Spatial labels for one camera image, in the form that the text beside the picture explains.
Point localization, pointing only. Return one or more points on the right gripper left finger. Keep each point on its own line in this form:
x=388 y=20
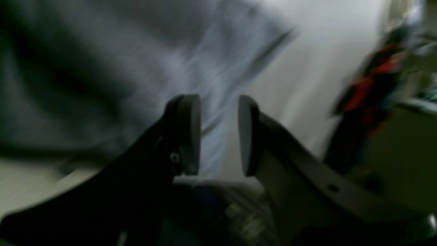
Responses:
x=122 y=204

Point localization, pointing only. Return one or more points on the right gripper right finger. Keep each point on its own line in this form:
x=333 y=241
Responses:
x=311 y=204

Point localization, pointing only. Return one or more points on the grey T-shirt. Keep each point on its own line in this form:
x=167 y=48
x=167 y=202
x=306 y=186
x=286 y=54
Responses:
x=85 y=78

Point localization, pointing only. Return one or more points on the red black object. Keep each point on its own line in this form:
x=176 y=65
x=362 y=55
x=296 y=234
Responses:
x=366 y=104

